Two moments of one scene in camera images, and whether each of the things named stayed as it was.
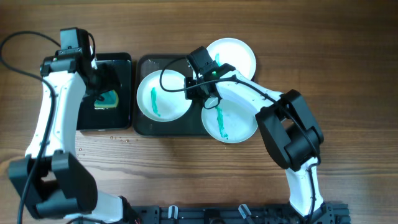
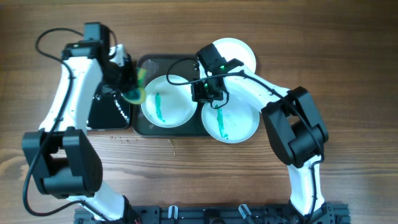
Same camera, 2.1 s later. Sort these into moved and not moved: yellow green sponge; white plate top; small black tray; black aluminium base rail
Moved: yellow green sponge
Not moved: small black tray; black aluminium base rail; white plate top
